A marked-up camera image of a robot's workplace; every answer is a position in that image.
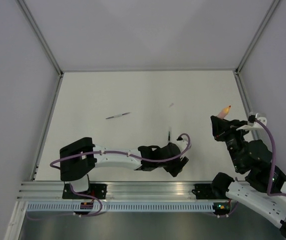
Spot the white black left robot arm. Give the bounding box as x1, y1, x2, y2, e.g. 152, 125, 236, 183
59, 136, 191, 199

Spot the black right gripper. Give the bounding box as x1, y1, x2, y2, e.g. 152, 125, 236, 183
210, 115, 250, 171

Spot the left aluminium frame post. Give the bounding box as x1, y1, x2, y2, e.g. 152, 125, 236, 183
16, 0, 64, 77

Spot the white slotted cable duct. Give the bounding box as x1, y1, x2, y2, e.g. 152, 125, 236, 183
27, 201, 214, 213

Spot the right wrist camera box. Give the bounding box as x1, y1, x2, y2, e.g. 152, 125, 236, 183
236, 112, 267, 131

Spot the right aluminium frame post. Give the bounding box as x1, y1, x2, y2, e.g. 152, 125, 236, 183
234, 0, 282, 76

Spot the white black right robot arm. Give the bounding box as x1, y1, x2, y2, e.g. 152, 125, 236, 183
210, 114, 286, 239

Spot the orange highlighter pen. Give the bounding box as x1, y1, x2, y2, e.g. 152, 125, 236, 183
217, 106, 231, 119

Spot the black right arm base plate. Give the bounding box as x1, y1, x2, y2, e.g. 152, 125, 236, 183
191, 183, 228, 200

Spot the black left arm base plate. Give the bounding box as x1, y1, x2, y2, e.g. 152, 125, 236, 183
62, 183, 107, 200

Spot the aluminium frame post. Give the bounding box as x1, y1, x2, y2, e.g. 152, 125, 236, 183
16, 0, 64, 77
234, 0, 282, 76

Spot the aluminium mounting rail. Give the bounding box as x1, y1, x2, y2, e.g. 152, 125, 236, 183
17, 181, 233, 201

